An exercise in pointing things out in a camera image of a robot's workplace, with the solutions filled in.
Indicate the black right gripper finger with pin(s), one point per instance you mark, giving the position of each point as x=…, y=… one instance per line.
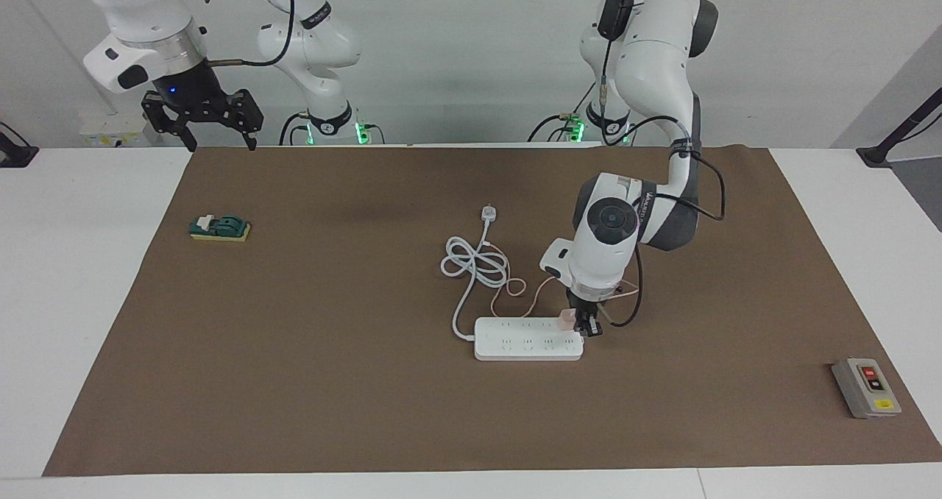
x=188, y=137
x=250, y=140

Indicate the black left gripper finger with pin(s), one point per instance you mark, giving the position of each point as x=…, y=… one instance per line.
x=583, y=324
x=596, y=327

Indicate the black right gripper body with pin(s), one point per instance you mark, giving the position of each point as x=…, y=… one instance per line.
x=191, y=100

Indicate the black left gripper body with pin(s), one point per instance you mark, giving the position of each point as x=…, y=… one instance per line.
x=589, y=304

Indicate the pink usb charger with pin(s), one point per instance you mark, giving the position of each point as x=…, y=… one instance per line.
x=567, y=321

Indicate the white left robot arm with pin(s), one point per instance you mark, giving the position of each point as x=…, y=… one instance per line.
x=596, y=256

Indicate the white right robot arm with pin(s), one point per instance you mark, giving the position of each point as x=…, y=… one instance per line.
x=140, y=13

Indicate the white power strip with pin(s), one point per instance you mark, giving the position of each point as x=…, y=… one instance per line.
x=522, y=341

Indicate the black clamp stand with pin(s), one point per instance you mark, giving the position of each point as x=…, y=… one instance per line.
x=894, y=135
x=16, y=154

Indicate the brown paper table mat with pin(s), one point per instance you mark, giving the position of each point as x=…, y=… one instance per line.
x=368, y=411

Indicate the grey on-off switch box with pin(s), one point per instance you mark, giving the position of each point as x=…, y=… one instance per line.
x=867, y=388

